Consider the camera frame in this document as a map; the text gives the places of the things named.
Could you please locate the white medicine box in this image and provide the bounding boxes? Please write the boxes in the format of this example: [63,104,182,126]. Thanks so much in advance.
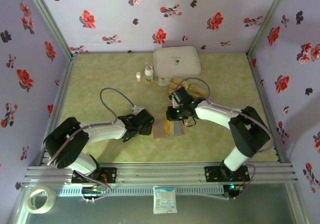
[152,45,202,86]

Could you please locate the large white pill bottle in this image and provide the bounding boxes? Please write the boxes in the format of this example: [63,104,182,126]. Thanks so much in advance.
[144,65,154,84]

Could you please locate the white wipes packet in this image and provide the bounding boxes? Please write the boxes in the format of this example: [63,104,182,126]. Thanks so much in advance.
[152,185,178,214]

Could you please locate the clear tape roll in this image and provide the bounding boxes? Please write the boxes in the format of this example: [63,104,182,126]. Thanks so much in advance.
[26,186,57,214]

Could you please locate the lilac right arm cable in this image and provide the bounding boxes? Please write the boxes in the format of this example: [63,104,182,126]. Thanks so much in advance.
[172,77,273,201]

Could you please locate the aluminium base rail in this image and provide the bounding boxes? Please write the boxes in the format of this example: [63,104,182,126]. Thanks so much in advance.
[21,161,300,189]

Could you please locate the white slotted cable duct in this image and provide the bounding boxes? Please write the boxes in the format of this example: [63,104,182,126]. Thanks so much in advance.
[53,185,225,197]

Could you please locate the aluminium side rail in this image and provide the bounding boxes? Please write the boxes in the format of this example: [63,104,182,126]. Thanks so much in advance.
[39,53,79,166]
[246,53,291,165]

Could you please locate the aluminium corner post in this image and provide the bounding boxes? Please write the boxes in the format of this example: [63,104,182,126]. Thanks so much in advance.
[22,0,78,60]
[246,0,294,60]

